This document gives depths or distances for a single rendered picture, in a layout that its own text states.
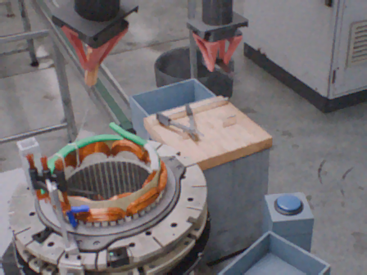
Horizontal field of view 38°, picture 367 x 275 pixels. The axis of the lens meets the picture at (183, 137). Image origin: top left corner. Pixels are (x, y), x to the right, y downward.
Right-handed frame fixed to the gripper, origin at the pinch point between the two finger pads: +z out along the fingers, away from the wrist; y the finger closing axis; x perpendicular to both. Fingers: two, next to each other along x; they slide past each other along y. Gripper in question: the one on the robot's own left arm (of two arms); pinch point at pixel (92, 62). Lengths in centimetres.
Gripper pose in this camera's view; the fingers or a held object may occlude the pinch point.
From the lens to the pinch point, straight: 76.0
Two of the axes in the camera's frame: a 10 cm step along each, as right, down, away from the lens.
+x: 8.2, 5.2, -2.4
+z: -1.9, 6.5, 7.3
